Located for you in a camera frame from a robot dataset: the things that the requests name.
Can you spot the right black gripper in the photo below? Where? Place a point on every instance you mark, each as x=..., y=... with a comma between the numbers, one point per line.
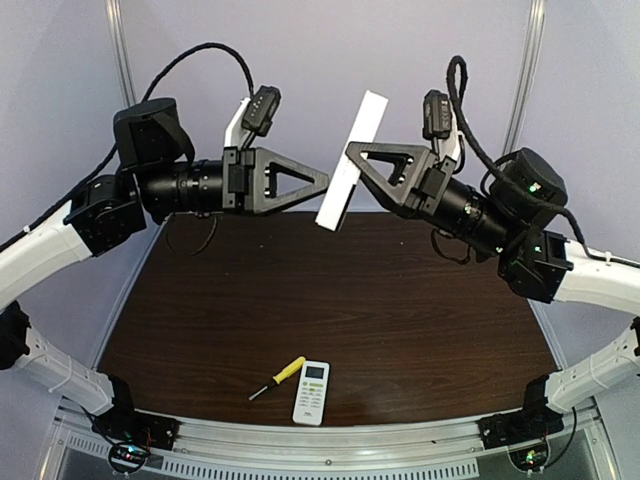
x=435, y=181

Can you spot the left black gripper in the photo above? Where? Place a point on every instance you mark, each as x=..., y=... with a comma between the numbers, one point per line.
x=235, y=180

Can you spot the yellow handled screwdriver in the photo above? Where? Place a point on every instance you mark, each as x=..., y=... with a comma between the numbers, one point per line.
x=280, y=377

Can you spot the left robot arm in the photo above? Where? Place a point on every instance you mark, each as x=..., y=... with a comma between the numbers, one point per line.
x=159, y=176

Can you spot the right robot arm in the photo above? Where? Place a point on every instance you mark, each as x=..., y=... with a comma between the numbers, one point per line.
x=508, y=221

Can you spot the white air conditioner remote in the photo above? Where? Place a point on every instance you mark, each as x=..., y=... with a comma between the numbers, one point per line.
x=311, y=394

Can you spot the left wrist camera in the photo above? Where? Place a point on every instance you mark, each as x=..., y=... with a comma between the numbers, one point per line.
x=253, y=118

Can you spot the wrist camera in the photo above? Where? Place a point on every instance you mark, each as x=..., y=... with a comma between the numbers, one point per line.
x=440, y=127
x=253, y=118

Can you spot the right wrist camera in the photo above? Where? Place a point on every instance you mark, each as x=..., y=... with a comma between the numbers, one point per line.
x=440, y=127

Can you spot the right aluminium frame post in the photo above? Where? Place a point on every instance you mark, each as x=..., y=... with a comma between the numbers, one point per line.
x=530, y=57

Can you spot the aluminium frame post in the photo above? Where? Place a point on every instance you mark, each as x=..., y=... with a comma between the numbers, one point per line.
x=530, y=57
x=118, y=37

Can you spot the left aluminium frame post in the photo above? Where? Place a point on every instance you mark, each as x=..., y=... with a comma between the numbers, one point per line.
x=118, y=37

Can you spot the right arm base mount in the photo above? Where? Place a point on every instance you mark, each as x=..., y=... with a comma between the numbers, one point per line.
x=525, y=435

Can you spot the curved aluminium front rail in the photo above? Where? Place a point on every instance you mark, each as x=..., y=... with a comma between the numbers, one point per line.
x=437, y=450

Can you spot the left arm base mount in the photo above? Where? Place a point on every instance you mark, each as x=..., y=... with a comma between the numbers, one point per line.
x=132, y=436

